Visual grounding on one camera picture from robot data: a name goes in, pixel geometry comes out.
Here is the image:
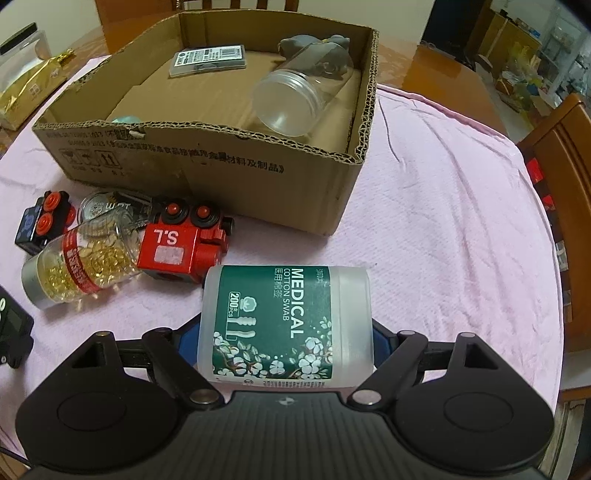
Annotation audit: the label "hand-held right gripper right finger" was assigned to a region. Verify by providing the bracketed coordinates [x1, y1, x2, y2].
[346, 318, 518, 411]

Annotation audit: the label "pink cloth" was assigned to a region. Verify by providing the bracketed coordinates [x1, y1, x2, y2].
[0, 55, 564, 462]

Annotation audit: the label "clear jar with black lid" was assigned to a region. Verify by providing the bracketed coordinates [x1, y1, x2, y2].
[0, 25, 49, 88]

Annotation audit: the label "wooden chair with slatted back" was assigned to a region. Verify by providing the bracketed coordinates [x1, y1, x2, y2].
[173, 0, 296, 14]

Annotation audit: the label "red toy block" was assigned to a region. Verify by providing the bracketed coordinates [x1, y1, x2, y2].
[137, 198, 234, 284]

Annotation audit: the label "gold tissue pack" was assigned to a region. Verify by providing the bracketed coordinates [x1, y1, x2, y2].
[0, 48, 77, 130]

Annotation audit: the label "wooden cabinet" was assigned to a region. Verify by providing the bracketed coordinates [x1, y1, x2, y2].
[475, 9, 541, 70]

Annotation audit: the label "black cube toy red buttons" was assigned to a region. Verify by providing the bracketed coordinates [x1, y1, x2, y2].
[14, 191, 77, 256]

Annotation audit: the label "clear plastic jar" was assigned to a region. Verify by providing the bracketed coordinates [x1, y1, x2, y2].
[252, 58, 354, 138]

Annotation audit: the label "red items on chair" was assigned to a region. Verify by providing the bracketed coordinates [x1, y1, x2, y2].
[526, 157, 568, 278]

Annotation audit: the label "brown cardboard box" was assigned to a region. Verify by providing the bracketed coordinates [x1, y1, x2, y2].
[32, 10, 380, 237]

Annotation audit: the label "green label cotton swab container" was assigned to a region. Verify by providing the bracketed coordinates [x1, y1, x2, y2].
[197, 264, 376, 388]

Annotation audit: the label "golden capsule bottle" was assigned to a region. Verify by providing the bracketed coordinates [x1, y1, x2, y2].
[21, 215, 145, 308]

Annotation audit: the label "grey elephant toy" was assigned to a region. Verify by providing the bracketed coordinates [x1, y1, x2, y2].
[278, 33, 354, 80]

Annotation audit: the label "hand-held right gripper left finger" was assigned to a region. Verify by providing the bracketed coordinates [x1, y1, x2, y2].
[58, 318, 220, 409]

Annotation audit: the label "yellow bag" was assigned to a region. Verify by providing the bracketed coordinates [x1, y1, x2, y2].
[508, 44, 539, 86]

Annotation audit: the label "black digital scale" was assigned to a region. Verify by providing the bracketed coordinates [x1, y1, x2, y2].
[0, 286, 35, 369]

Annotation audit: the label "clear case with white label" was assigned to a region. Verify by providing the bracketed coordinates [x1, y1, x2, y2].
[168, 44, 247, 78]

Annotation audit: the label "wooden chair with red items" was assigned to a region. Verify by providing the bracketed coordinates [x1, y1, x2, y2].
[515, 92, 591, 340]

